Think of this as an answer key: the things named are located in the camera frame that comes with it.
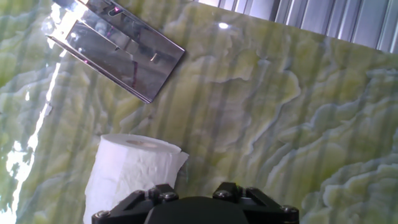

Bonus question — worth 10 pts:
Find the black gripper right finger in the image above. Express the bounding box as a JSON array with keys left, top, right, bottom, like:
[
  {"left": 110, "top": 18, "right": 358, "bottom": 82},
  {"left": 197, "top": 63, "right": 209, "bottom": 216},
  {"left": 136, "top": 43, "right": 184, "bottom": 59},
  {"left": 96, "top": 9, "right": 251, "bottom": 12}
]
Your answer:
[{"left": 212, "top": 182, "right": 300, "bottom": 224}]

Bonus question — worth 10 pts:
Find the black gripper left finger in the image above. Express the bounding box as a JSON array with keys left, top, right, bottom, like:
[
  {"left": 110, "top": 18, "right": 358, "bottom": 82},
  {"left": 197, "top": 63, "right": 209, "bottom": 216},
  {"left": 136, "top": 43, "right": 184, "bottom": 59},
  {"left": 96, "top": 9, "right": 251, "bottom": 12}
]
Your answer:
[{"left": 91, "top": 183, "right": 180, "bottom": 224}]

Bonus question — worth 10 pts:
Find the white toilet paper roll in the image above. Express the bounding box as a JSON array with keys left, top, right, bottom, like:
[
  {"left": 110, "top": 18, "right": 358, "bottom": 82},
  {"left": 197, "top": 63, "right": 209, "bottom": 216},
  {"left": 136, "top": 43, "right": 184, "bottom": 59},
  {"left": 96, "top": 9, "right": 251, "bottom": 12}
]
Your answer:
[{"left": 82, "top": 133, "right": 190, "bottom": 224}]

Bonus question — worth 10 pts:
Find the chrome toilet paper holder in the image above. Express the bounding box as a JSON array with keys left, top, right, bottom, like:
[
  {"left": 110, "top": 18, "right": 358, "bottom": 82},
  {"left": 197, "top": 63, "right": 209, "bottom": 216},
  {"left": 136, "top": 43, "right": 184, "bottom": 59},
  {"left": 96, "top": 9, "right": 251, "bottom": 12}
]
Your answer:
[{"left": 45, "top": 0, "right": 187, "bottom": 105}]

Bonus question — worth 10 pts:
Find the green marble pattern mat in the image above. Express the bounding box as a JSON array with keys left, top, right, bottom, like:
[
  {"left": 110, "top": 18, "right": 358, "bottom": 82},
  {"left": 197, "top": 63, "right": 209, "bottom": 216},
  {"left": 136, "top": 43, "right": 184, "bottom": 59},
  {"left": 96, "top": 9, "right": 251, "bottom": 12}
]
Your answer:
[{"left": 0, "top": 0, "right": 398, "bottom": 224}]

